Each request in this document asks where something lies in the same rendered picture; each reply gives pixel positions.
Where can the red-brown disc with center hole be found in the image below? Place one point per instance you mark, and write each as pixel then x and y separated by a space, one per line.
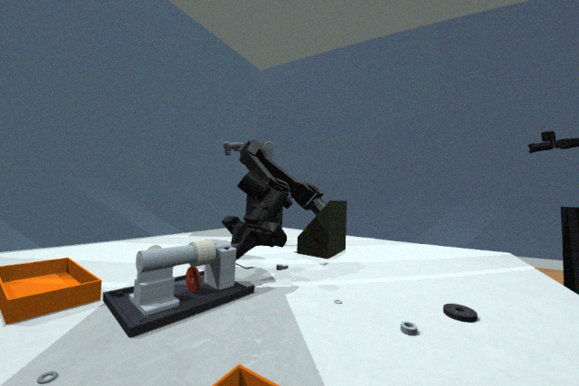
pixel 191 273

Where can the orange open-top tray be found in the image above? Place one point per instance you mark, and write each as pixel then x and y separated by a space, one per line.
pixel 38 288
pixel 241 376

